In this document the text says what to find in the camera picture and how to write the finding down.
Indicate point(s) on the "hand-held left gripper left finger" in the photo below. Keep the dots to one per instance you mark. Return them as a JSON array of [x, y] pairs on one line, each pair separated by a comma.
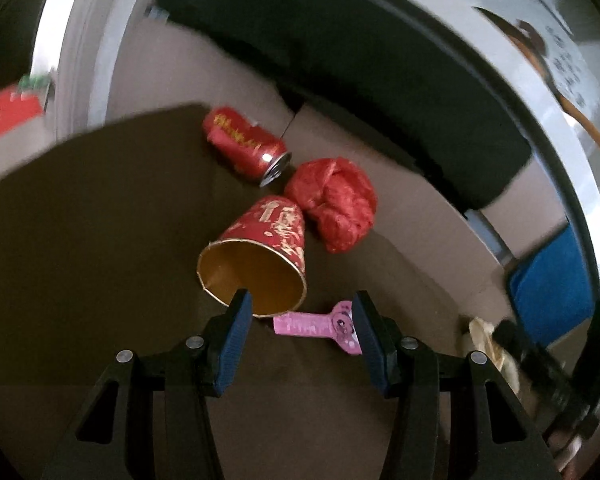
[[234, 342]]

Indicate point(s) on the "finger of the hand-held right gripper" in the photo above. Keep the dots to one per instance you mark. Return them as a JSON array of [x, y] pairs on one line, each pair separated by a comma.
[[512, 340]]

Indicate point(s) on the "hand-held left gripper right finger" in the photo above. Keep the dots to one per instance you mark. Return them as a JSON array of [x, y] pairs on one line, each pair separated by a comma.
[[373, 345]]

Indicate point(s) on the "beige bag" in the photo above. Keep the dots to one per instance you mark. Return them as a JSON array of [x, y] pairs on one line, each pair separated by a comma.
[[490, 355]]

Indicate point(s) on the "pink wrapper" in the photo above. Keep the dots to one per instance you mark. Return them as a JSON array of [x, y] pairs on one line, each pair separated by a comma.
[[307, 327]]

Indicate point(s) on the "person's right hand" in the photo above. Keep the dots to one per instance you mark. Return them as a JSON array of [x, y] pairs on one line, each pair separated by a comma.
[[566, 450]]

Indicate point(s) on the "grey metal bar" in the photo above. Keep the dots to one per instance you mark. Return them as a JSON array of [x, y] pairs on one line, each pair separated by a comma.
[[490, 237]]

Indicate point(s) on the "red paper cup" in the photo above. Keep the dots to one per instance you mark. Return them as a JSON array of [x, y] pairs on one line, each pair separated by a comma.
[[275, 230]]

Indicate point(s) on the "red crumpled plastic bag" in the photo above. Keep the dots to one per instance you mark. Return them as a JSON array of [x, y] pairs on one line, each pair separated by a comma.
[[335, 205]]

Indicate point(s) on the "red drink can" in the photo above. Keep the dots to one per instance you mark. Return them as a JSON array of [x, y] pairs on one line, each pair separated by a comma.
[[242, 142]]

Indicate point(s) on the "black cloth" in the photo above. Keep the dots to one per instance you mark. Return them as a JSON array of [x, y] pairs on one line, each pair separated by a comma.
[[355, 85]]

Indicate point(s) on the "red box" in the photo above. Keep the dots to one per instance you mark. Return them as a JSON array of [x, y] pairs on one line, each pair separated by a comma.
[[7, 112]]

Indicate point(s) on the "wall poster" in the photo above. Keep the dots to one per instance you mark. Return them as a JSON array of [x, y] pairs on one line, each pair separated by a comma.
[[565, 65]]

